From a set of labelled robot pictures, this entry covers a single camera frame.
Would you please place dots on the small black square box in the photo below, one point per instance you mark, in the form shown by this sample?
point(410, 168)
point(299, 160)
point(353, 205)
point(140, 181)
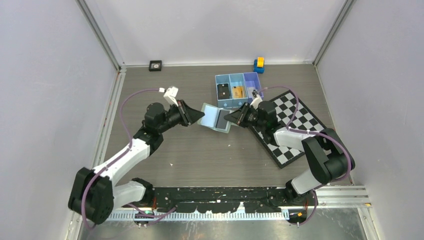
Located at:
point(155, 65)

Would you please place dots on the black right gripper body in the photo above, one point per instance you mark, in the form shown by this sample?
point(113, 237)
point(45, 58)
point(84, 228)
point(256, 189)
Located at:
point(251, 118)

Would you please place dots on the blue yellow toy block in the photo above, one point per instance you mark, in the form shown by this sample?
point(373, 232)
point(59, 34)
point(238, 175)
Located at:
point(259, 65)

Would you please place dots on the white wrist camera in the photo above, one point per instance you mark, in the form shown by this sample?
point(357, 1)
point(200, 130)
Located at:
point(170, 94)
point(256, 99)

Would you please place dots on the aluminium frame rail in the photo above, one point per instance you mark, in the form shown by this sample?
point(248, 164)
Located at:
point(335, 197)

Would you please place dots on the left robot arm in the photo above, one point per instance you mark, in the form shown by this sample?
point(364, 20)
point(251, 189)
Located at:
point(95, 193)

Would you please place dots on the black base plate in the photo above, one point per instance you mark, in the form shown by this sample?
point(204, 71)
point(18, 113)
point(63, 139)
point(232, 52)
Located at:
point(219, 200)

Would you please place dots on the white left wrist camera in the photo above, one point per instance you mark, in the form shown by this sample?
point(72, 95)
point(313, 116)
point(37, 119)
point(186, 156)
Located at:
point(170, 94)

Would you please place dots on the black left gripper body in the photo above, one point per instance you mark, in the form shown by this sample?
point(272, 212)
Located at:
point(175, 115)

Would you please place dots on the mint green card holder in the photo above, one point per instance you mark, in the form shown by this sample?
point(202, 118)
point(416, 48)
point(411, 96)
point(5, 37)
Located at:
point(210, 118)

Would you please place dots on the black card in tray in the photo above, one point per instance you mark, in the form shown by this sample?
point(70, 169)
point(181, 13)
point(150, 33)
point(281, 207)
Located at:
point(223, 91)

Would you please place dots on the orange card in tray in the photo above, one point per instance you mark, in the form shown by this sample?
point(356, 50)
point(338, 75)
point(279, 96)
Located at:
point(238, 92)

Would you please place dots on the dark grey card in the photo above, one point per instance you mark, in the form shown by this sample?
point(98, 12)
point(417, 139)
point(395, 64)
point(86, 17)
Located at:
point(221, 123)

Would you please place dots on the blue three-compartment tray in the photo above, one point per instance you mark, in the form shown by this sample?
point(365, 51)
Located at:
point(249, 80)

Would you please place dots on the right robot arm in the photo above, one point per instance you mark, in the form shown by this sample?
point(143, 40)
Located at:
point(327, 157)

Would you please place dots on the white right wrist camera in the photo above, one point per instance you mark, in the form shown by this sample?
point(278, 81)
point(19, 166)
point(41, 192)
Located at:
point(256, 99)

